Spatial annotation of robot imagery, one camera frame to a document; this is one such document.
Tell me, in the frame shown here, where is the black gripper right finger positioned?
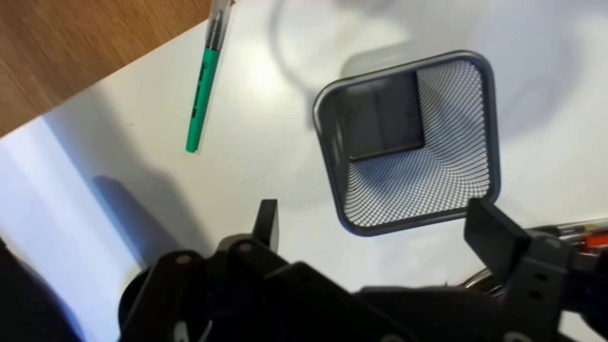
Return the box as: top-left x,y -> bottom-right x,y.
464,198 -> 530,283

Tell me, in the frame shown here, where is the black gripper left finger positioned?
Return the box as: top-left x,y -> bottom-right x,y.
253,200 -> 279,251

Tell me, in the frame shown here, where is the green pen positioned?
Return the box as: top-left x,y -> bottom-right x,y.
186,0 -> 232,152

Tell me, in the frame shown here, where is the silver mesh pen basket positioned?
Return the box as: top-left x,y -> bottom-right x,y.
312,50 -> 502,236

